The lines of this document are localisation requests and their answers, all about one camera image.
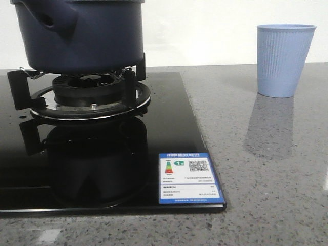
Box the light blue ribbed cup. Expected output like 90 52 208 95
257 24 316 98

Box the black right pot support grate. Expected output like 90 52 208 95
7 58 151 122

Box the dark blue cooking pot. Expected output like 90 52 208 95
12 1 143 75

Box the blue energy label sticker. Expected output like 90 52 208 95
159 153 225 205

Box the black right gas burner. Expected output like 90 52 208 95
52 75 124 107

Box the black glass gas stove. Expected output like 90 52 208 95
1 71 227 217

